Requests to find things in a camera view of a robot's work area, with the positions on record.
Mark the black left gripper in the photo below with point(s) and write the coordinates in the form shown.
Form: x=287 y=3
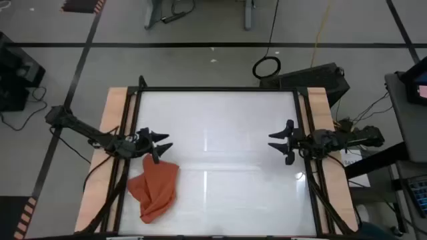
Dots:
x=146 y=145

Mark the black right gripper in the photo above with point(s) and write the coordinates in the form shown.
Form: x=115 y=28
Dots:
x=300 y=143

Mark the orange cloth towel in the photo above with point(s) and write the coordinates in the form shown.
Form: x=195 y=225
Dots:
x=155 y=190

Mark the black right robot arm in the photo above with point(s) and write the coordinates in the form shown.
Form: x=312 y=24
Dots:
x=363 y=135

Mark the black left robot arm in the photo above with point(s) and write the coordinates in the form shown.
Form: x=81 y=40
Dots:
x=76 y=125

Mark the plywood table side board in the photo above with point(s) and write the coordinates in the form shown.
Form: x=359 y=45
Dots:
x=318 y=100
x=113 y=100

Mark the black computer tower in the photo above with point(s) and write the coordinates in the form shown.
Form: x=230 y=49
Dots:
x=307 y=78

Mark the white paper sheet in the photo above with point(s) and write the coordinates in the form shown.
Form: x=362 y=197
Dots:
x=357 y=173

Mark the grey side table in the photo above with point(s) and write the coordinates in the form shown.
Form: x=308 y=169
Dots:
x=407 y=126

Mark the black power strip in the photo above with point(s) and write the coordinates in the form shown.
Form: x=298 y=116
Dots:
x=173 y=17

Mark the grey desk leg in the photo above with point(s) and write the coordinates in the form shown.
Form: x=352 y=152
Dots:
x=247 y=16
x=150 y=16

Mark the black framed monitor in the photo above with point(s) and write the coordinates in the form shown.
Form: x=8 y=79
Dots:
x=412 y=96

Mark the backlit black keyboard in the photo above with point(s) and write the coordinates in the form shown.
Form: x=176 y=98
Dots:
x=419 y=196

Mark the black orange striped floor mat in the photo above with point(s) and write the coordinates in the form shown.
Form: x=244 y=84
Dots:
x=10 y=216
x=80 y=6

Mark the black equipment box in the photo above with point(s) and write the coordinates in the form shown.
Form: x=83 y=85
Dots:
x=16 y=70

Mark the black metal table frame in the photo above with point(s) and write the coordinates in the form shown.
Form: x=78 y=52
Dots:
x=217 y=89

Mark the black side table frame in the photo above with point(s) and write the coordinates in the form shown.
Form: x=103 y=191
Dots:
x=377 y=161

